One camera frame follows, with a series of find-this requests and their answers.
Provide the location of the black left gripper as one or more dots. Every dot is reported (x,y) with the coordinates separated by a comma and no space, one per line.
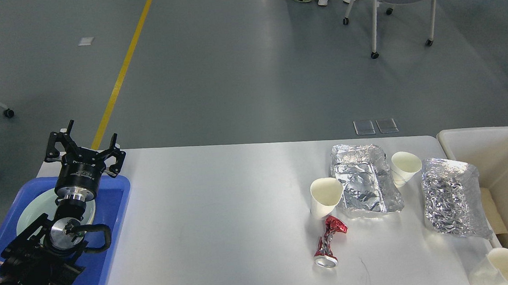
(79,175)

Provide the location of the light green plate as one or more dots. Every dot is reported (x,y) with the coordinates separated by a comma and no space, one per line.
(45,203)

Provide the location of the white paper cup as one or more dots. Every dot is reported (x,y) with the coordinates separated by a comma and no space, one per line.
(492,270)
(404,165)

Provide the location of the aluminium foil tray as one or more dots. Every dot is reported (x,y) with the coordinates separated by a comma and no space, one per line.
(452,199)
(368,187)

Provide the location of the white paper cup under arm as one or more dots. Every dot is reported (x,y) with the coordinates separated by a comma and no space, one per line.
(325,194)

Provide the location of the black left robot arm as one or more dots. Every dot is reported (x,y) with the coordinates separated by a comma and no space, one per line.
(46,252)

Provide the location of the crushed red soda can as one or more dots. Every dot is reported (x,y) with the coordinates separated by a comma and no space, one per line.
(323,256)

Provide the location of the floor socket cover left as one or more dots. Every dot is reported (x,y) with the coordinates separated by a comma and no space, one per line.
(364,127)

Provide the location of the floor socket cover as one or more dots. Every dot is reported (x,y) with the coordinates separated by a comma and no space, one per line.
(387,125)
(364,127)

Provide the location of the floor socket cover right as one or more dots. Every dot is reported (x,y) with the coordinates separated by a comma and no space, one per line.
(387,125)

